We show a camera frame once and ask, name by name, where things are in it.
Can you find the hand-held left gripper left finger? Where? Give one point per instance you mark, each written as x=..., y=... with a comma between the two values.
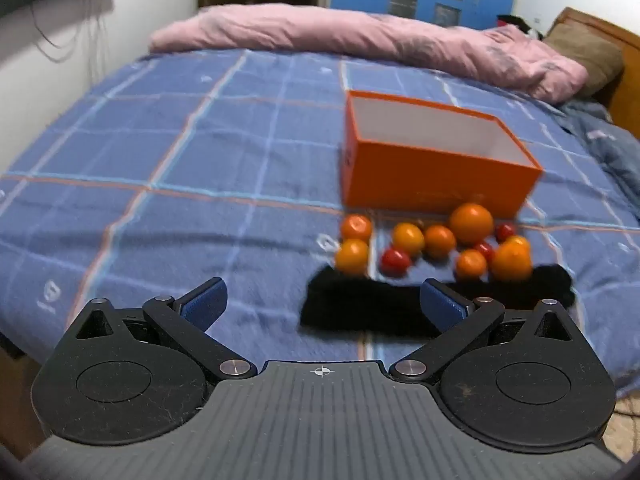
x=207, y=301

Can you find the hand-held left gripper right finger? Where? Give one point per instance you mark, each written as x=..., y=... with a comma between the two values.
x=441, y=302

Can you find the large red tomato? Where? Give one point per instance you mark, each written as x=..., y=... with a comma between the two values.
x=396, y=261

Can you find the yellow-orange tomato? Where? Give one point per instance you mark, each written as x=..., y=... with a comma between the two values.
x=408, y=238

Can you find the orange cardboard box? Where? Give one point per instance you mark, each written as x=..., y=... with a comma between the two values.
x=430, y=180

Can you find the tangerine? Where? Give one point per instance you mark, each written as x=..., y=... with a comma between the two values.
x=356, y=227
x=440, y=241
x=352, y=256
x=471, y=264

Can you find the small red tomato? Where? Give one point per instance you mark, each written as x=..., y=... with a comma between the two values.
x=505, y=231
x=484, y=249

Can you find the yellowish orange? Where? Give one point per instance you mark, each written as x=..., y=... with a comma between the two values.
x=511, y=259

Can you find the large orange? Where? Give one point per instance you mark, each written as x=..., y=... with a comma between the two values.
x=470, y=222

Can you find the blue plaid bed sheet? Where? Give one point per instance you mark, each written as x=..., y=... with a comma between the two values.
x=200, y=160

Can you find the blue-grey quilt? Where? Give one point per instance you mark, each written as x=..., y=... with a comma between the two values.
x=610, y=150

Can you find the wooden headboard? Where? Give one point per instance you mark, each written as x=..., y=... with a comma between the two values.
x=630, y=95

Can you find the pink quilt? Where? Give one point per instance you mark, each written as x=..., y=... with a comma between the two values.
x=350, y=35

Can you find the brown pillow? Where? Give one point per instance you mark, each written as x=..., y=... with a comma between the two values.
x=585, y=55

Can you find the black and white cloth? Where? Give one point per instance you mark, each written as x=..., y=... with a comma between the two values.
x=515, y=22

